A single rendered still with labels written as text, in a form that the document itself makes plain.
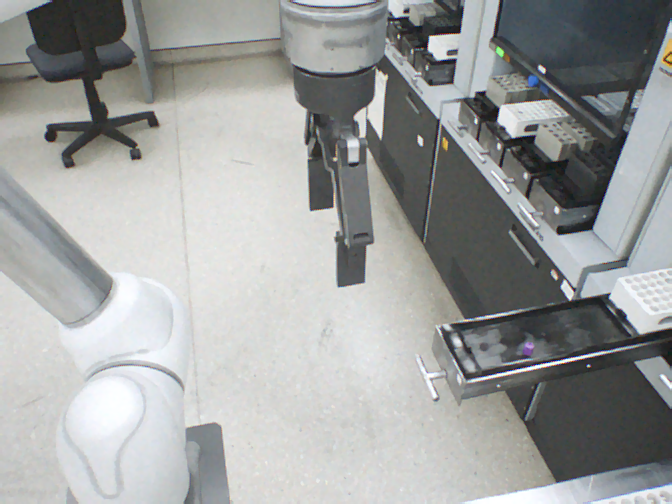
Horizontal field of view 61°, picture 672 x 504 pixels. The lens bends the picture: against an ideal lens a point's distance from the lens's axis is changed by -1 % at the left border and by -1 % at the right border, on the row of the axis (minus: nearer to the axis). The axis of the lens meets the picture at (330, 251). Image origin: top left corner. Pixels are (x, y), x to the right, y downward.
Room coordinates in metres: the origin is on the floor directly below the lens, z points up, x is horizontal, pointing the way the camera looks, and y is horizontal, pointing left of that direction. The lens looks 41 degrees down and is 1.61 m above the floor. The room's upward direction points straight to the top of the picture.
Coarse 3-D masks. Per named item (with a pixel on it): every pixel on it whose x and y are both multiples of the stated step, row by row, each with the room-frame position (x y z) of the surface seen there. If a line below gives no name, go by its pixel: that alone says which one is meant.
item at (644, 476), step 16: (640, 464) 0.43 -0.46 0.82; (656, 464) 0.43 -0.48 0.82; (576, 480) 0.40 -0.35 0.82; (592, 480) 0.40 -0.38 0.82; (608, 480) 0.40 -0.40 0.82; (624, 480) 0.40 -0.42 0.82; (640, 480) 0.40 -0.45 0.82; (656, 480) 0.40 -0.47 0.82; (496, 496) 0.38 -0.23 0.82; (512, 496) 0.38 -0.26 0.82; (528, 496) 0.38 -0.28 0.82; (544, 496) 0.38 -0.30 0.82; (560, 496) 0.38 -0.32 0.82; (576, 496) 0.38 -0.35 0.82; (592, 496) 0.38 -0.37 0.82; (608, 496) 0.38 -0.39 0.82
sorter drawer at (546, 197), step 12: (540, 180) 1.19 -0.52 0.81; (552, 180) 1.19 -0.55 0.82; (540, 192) 1.17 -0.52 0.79; (552, 192) 1.14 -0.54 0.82; (564, 192) 1.14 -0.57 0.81; (540, 204) 1.16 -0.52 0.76; (552, 204) 1.11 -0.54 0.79; (564, 204) 1.09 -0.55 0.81; (576, 204) 1.10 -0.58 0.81; (588, 204) 1.10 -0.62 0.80; (600, 204) 1.10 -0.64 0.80; (528, 216) 1.12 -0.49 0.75; (552, 216) 1.10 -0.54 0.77; (564, 216) 1.08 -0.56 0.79; (576, 216) 1.09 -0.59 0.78; (588, 216) 1.09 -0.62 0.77; (552, 228) 1.09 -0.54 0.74
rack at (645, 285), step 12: (624, 276) 0.79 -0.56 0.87; (636, 276) 0.79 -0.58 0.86; (648, 276) 0.79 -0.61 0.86; (660, 276) 0.79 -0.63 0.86; (624, 288) 0.76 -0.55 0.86; (636, 288) 0.76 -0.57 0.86; (648, 288) 0.75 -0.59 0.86; (660, 288) 0.75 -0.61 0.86; (624, 300) 0.74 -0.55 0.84; (636, 300) 0.72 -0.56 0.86; (648, 300) 0.73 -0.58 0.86; (660, 300) 0.72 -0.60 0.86; (636, 312) 0.71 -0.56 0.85; (648, 312) 0.69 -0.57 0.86; (660, 312) 0.69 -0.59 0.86; (636, 324) 0.70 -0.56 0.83; (648, 324) 0.69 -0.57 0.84; (660, 324) 0.72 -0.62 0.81
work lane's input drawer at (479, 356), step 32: (480, 320) 0.72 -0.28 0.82; (512, 320) 0.73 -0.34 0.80; (544, 320) 0.73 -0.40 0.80; (576, 320) 0.73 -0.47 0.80; (608, 320) 0.73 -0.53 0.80; (448, 352) 0.65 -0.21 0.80; (480, 352) 0.65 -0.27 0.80; (512, 352) 0.65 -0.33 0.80; (544, 352) 0.65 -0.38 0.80; (576, 352) 0.65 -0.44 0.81; (608, 352) 0.65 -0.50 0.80; (640, 352) 0.67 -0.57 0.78; (448, 384) 0.63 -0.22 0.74; (480, 384) 0.59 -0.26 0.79; (512, 384) 0.61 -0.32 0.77
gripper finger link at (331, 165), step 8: (320, 128) 0.48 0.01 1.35; (320, 136) 0.47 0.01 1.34; (320, 144) 0.48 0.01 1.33; (328, 144) 0.47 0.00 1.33; (328, 152) 0.46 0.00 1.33; (328, 160) 0.46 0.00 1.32; (336, 160) 0.46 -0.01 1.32; (328, 168) 0.46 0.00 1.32; (336, 168) 0.45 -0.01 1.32; (336, 176) 0.45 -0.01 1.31; (336, 184) 0.44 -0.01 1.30; (336, 192) 0.44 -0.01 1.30; (336, 200) 0.44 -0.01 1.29; (336, 240) 0.41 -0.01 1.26
